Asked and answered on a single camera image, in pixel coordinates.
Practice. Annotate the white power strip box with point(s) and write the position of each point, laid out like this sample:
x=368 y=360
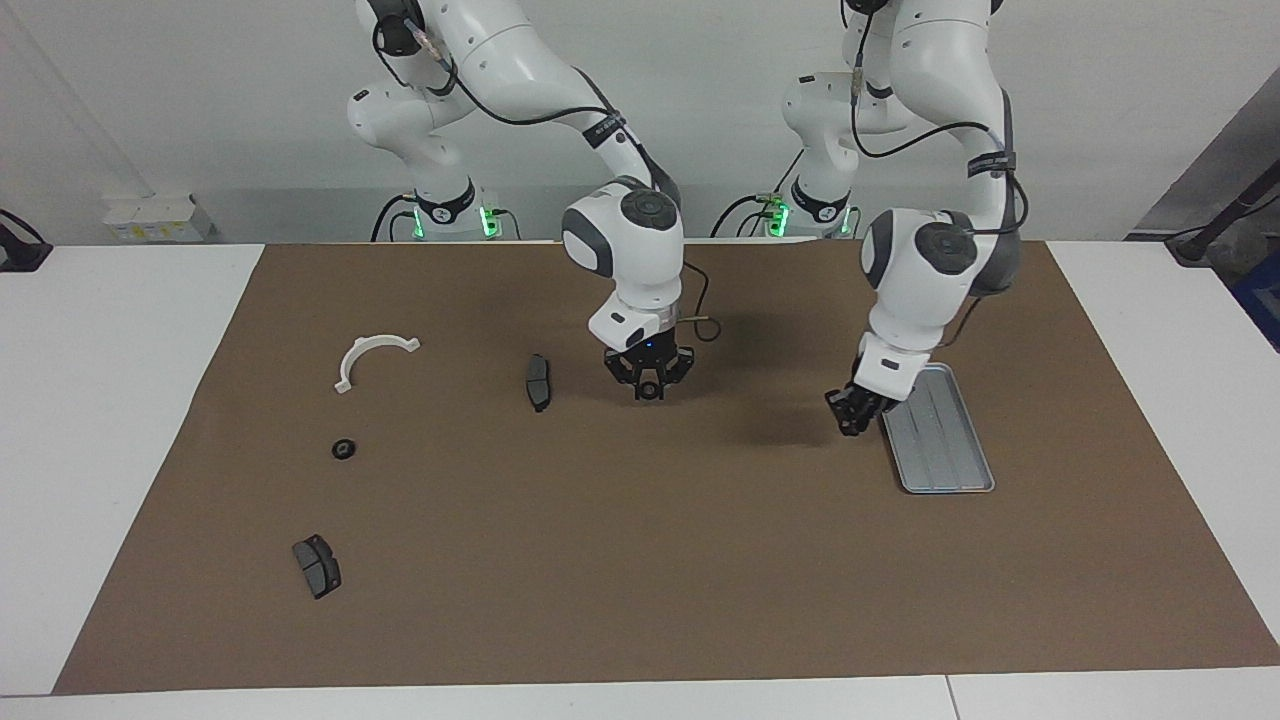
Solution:
x=150 y=220

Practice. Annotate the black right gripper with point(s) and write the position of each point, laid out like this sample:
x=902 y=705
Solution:
x=650 y=360

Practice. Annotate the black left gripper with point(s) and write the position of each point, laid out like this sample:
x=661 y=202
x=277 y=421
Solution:
x=866 y=400

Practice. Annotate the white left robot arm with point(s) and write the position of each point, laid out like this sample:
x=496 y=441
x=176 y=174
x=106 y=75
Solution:
x=920 y=280

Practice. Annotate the blue crate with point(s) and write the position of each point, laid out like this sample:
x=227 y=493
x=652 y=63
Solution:
x=1262 y=310

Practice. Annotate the white curved plastic bracket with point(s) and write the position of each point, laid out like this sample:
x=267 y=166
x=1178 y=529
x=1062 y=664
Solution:
x=347 y=365

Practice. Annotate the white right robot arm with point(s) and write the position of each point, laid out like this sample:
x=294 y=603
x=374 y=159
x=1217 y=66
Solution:
x=640 y=260

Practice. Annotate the brown paper table mat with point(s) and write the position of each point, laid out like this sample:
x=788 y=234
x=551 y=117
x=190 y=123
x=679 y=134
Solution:
x=640 y=560

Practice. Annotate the black clamp mount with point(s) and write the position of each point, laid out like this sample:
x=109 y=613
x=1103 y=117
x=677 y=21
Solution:
x=20 y=250

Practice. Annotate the wide grey brake pad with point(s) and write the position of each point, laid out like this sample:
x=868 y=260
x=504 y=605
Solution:
x=318 y=570

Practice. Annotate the grey metal tray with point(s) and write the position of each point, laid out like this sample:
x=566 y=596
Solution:
x=945 y=460

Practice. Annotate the slim grey brake pad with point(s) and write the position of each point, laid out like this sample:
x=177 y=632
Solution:
x=538 y=385

